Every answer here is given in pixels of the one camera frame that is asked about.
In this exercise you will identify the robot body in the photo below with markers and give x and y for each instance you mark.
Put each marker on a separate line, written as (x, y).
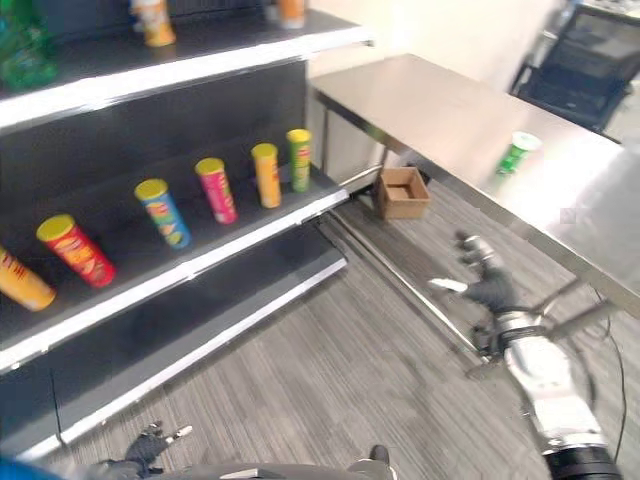
(225, 471)

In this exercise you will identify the blue chip can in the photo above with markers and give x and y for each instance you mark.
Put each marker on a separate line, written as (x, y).
(165, 213)

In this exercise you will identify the black metal cart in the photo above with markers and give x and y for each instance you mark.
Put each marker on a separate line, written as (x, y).
(580, 65)

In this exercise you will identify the black shelf unit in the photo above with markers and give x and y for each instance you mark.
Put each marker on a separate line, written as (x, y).
(150, 200)

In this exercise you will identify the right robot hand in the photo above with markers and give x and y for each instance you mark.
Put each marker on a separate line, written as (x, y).
(492, 287)

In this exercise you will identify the pink chip can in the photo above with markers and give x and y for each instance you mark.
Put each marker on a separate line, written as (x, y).
(217, 190)

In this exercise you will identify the steel table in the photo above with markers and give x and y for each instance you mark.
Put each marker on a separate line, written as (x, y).
(500, 150)

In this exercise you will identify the open cardboard box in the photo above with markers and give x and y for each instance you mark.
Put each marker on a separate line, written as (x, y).
(402, 192)

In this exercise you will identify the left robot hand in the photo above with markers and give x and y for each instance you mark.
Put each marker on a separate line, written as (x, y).
(147, 446)

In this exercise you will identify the green snack bag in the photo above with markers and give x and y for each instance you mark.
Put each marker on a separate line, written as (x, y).
(22, 47)

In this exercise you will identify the light green chip can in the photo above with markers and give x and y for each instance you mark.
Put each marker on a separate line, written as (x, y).
(300, 160)

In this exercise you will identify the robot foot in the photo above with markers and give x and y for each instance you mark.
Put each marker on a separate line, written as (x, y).
(378, 456)

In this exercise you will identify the orange yellow chip can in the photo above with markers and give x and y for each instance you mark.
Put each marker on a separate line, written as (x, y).
(267, 175)

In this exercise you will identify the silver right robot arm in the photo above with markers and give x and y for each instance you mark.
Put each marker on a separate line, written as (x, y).
(552, 385)

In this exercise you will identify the yellow chip can red print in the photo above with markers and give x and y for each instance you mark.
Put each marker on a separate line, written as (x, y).
(22, 285)

